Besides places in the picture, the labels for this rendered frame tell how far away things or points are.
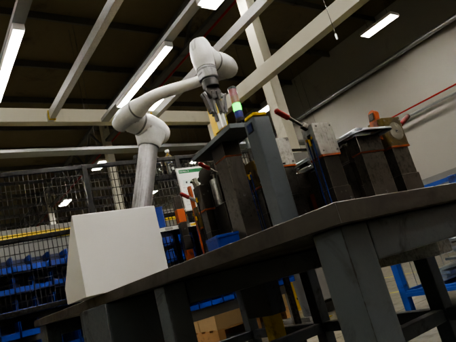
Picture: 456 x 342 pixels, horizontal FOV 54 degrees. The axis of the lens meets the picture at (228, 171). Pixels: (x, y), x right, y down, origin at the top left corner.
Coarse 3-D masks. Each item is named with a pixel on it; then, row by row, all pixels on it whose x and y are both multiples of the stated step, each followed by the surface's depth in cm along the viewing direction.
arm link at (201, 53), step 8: (192, 40) 203; (200, 40) 201; (192, 48) 202; (200, 48) 199; (208, 48) 201; (192, 56) 201; (200, 56) 198; (208, 56) 199; (216, 56) 204; (200, 64) 199; (216, 64) 204
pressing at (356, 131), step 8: (360, 128) 154; (368, 128) 155; (376, 128) 157; (384, 128) 164; (344, 136) 159; (352, 136) 163; (344, 144) 170; (304, 160) 179; (296, 168) 191; (312, 168) 200
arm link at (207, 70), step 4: (208, 64) 198; (212, 64) 199; (200, 68) 198; (204, 68) 198; (208, 68) 198; (212, 68) 199; (200, 72) 198; (204, 72) 197; (208, 72) 197; (212, 72) 198; (216, 72) 200; (200, 76) 199; (204, 76) 197; (208, 76) 198; (212, 76) 199; (216, 76) 200; (200, 80) 199
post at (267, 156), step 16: (256, 128) 157; (256, 144) 158; (272, 144) 158; (256, 160) 159; (272, 160) 155; (272, 176) 153; (272, 192) 152; (288, 192) 154; (272, 208) 153; (288, 208) 151
